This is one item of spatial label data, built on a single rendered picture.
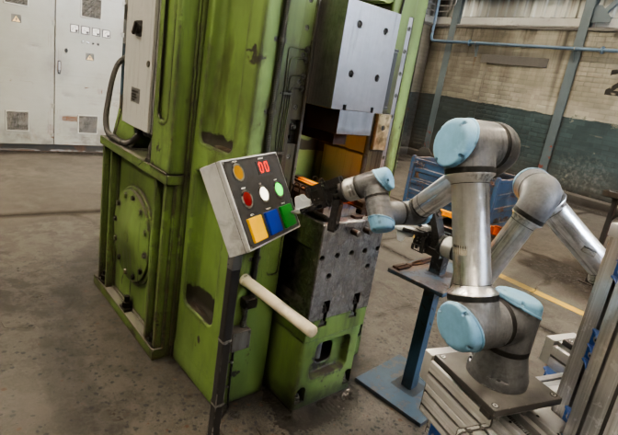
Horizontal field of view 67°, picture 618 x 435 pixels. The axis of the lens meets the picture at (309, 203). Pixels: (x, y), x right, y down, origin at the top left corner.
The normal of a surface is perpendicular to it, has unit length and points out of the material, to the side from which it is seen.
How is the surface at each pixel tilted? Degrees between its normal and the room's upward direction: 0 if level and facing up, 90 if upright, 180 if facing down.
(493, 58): 90
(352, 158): 90
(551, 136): 90
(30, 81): 90
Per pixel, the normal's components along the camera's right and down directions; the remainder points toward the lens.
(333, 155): -0.76, 0.06
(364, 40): 0.63, 0.30
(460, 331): -0.87, 0.12
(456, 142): -0.87, -0.14
